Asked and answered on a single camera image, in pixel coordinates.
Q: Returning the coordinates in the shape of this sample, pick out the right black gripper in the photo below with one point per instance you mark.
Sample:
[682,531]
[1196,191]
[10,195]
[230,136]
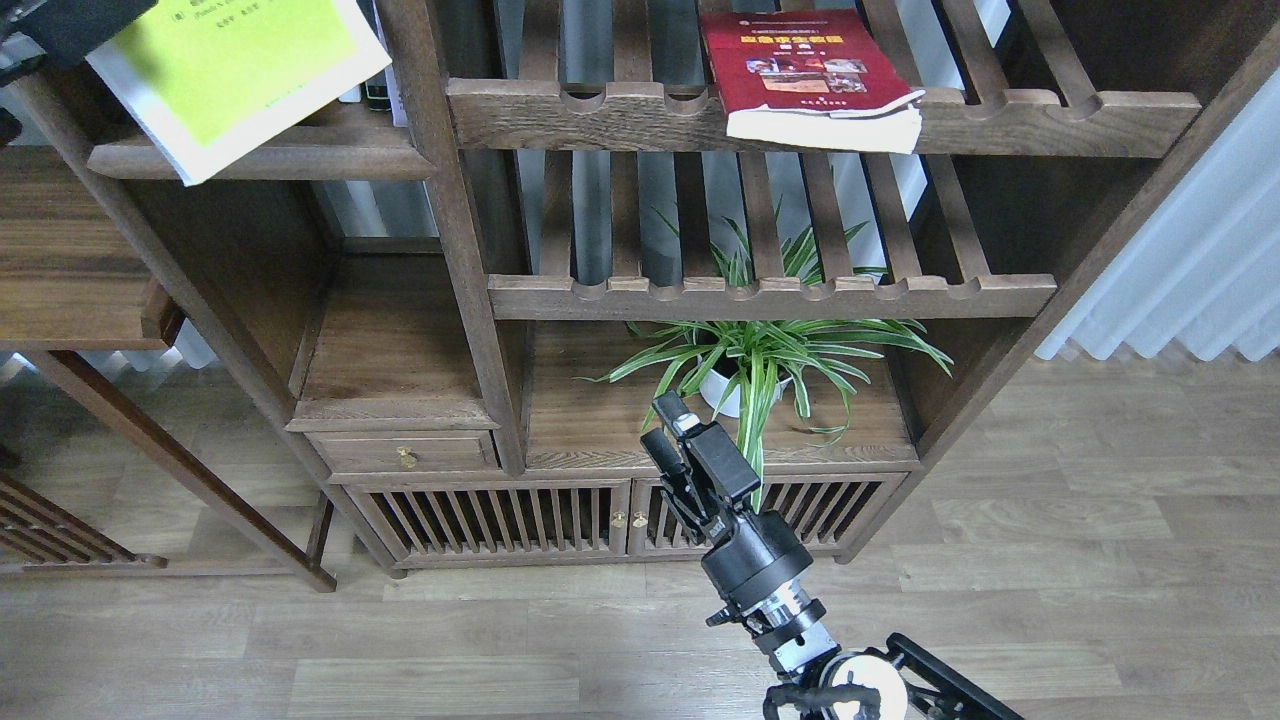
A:
[709,484]

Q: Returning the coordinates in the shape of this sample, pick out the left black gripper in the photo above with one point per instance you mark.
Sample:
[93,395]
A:
[35,33]

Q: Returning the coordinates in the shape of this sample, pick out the yellow green book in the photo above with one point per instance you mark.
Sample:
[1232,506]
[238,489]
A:
[209,81]

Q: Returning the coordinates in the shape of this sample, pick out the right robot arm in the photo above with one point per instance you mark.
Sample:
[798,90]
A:
[822,681]

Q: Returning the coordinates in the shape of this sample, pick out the white plant pot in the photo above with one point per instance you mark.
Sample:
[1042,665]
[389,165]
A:
[730,389]

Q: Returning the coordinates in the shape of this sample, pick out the dark wooden bookshelf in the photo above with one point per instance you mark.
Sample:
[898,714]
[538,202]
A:
[450,285]

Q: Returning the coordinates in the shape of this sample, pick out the wooden side table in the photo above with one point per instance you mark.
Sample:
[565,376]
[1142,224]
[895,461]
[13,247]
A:
[72,284]

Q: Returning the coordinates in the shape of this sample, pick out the dark green upright book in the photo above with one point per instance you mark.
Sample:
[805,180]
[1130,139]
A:
[376,87]

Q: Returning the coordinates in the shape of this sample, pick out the red book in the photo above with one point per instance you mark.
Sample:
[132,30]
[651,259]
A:
[810,79]

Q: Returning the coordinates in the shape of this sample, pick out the thin white upright book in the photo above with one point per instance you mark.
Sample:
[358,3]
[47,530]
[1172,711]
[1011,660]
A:
[397,113]

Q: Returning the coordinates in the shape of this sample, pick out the wooden slatted chair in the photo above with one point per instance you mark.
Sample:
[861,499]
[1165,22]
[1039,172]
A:
[47,536]

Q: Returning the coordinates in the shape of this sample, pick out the white curtain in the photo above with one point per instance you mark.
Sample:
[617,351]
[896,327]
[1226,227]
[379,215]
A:
[1203,273]

